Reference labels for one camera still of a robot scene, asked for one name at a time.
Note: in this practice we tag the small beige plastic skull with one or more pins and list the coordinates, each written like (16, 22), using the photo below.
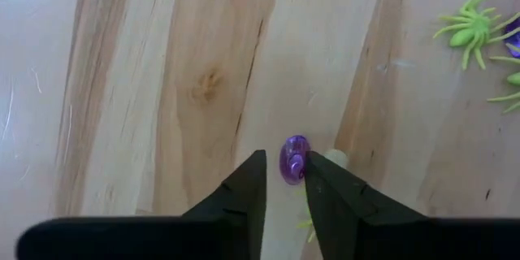
(337, 156)

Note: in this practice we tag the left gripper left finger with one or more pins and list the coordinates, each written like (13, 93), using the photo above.
(235, 219)

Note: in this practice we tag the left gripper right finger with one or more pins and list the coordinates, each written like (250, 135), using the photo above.
(349, 219)

